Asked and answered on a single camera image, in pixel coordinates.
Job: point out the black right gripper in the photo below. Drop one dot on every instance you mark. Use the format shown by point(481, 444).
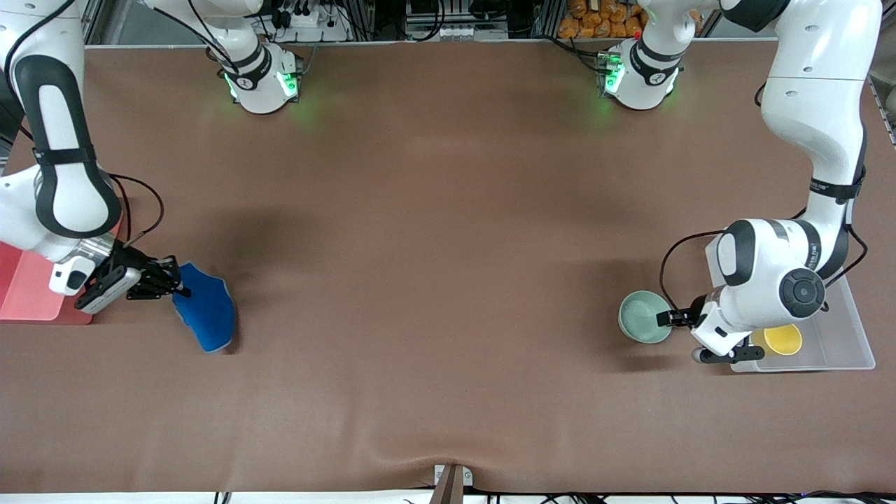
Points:
point(129, 263)

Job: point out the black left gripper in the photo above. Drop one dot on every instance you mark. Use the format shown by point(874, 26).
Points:
point(695, 312)

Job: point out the pale green bowl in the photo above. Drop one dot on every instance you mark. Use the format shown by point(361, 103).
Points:
point(642, 318)

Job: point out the blue microfibre cloth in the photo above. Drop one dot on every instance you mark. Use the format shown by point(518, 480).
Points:
point(208, 311)

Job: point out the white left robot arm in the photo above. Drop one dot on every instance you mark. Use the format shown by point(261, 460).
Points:
point(812, 112)

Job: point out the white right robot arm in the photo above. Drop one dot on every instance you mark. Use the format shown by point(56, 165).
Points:
point(63, 140)

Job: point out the yellow cup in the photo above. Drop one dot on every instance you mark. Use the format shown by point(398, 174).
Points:
point(782, 339)

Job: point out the pink plastic bin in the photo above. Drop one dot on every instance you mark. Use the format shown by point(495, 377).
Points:
point(28, 294)

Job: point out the clear plastic tray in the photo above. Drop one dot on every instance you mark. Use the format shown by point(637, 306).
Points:
point(840, 329)

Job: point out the brown table cover mat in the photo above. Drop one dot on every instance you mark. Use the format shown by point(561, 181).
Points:
point(448, 280)

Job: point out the white power strip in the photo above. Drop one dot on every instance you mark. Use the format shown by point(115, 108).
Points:
point(315, 24)

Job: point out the pile of orange packets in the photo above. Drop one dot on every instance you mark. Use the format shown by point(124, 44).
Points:
point(602, 21)

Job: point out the metal table edge bracket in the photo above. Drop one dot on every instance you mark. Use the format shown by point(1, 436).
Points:
point(451, 484)

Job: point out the aluminium frame rail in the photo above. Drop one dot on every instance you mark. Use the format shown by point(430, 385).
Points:
point(883, 105)

